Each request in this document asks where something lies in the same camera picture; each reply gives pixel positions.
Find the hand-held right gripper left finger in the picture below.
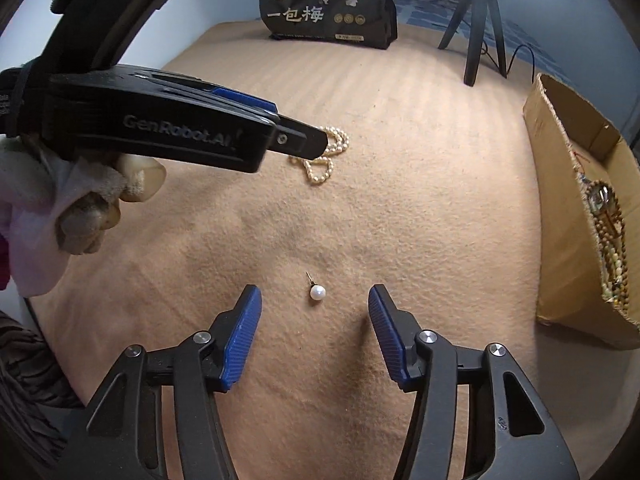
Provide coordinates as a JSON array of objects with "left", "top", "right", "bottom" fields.
[{"left": 57, "top": 284, "right": 263, "bottom": 480}]

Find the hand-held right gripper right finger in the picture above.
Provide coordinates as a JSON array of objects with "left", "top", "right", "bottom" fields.
[{"left": 367, "top": 284, "right": 581, "bottom": 480}]

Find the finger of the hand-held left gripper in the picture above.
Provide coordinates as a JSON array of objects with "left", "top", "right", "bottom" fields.
[{"left": 212, "top": 87, "right": 329, "bottom": 159}]

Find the white pearl necklace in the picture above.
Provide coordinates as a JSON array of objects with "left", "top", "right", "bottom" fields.
[{"left": 289, "top": 126, "right": 350, "bottom": 187}]

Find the pearl stud earring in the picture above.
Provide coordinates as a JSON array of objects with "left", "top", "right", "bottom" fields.
[{"left": 305, "top": 272, "right": 327, "bottom": 304}]

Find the cardboard box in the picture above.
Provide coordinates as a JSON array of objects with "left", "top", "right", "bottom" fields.
[{"left": 522, "top": 72, "right": 640, "bottom": 351}]

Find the brown wooden bead necklace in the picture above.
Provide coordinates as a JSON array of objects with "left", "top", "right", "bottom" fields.
[{"left": 582, "top": 180, "right": 635, "bottom": 306}]

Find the person's left forearm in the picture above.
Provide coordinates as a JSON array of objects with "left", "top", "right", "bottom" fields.
[{"left": 0, "top": 195, "right": 69, "bottom": 297}]

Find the person's left hand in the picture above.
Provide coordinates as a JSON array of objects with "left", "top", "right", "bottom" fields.
[{"left": 0, "top": 135, "right": 167, "bottom": 256}]

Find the black printed bag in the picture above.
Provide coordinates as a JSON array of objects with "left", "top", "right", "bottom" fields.
[{"left": 258, "top": 0, "right": 399, "bottom": 50}]

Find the blue patterned bedsheet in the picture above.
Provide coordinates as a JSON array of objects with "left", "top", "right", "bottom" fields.
[{"left": 387, "top": 0, "right": 601, "bottom": 92}]

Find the black tripod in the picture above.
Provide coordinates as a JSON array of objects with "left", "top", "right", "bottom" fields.
[{"left": 438, "top": 0, "right": 507, "bottom": 86}]

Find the person's dark patterned clothing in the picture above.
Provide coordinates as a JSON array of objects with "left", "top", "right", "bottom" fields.
[{"left": 0, "top": 310, "right": 87, "bottom": 467}]

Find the black power cable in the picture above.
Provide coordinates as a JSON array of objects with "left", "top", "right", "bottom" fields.
[{"left": 479, "top": 43, "right": 537, "bottom": 79}]

